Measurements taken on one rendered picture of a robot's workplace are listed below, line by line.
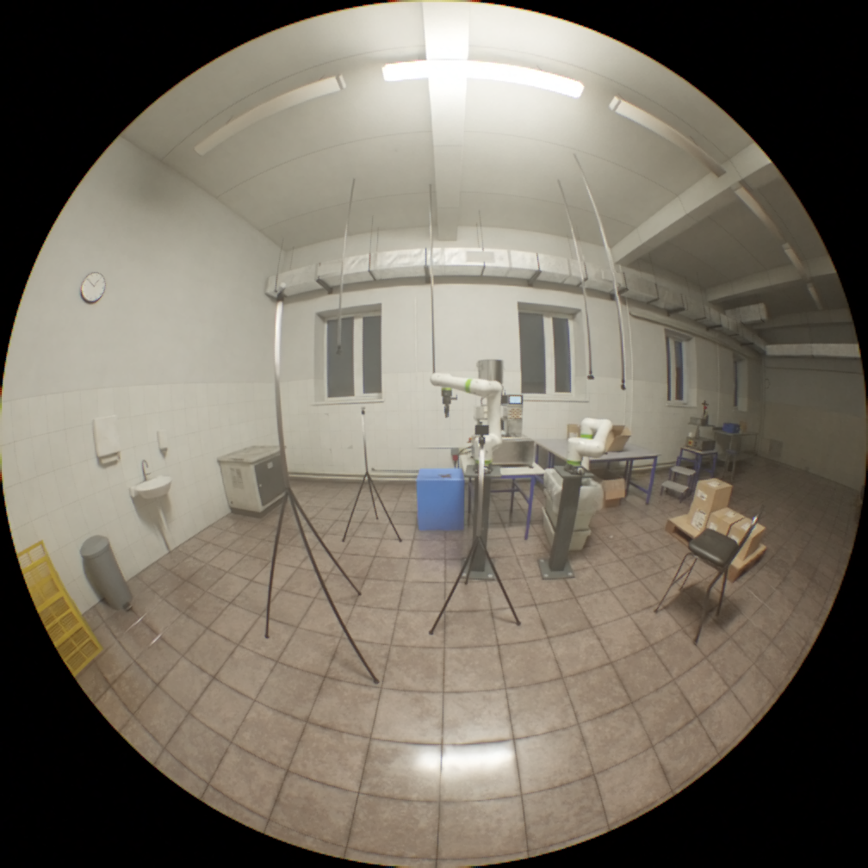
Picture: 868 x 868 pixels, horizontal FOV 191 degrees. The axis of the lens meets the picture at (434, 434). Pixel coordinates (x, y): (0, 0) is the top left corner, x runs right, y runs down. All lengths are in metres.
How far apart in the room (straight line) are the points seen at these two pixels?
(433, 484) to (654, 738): 2.80
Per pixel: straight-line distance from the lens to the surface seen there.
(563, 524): 2.16
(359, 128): 3.57
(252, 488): 3.58
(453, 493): 2.74
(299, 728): 1.67
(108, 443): 3.02
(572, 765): 1.60
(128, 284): 3.48
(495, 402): 1.96
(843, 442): 10.69
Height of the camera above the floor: 1.49
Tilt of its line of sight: 9 degrees down
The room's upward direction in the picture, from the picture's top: 1 degrees counter-clockwise
